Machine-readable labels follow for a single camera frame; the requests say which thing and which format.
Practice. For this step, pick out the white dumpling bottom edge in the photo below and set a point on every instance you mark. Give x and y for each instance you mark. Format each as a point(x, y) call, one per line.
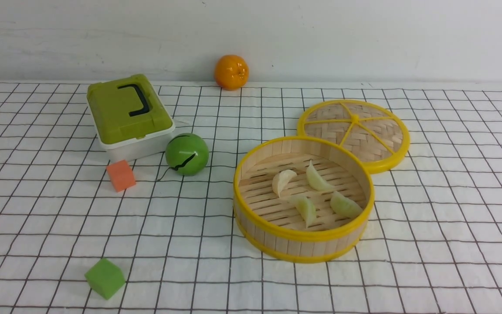
point(280, 180)

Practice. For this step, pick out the pale dumpling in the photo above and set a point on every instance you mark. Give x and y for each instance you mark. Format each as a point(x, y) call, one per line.
point(305, 207)
point(315, 180)
point(344, 206)

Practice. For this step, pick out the yellow rimmed bamboo steamer tray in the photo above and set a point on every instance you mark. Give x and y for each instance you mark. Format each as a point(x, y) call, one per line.
point(274, 226)

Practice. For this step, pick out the yellow rimmed bamboo steamer lid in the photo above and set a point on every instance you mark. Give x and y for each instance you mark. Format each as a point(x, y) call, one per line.
point(377, 137)

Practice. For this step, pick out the green plastic ball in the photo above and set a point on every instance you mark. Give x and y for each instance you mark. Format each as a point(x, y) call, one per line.
point(187, 153)

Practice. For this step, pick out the orange plastic fruit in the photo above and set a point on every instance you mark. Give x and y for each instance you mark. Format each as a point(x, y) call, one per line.
point(231, 72)

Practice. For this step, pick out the green lidded white box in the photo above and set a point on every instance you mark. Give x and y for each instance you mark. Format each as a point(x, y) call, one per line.
point(131, 121)

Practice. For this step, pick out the orange foam cube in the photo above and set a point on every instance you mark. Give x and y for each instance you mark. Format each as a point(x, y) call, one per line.
point(121, 175)

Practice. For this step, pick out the green foam cube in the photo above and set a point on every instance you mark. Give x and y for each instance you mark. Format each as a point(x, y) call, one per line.
point(105, 278)

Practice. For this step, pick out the white grid tablecloth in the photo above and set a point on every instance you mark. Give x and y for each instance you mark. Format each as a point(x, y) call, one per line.
point(433, 244)

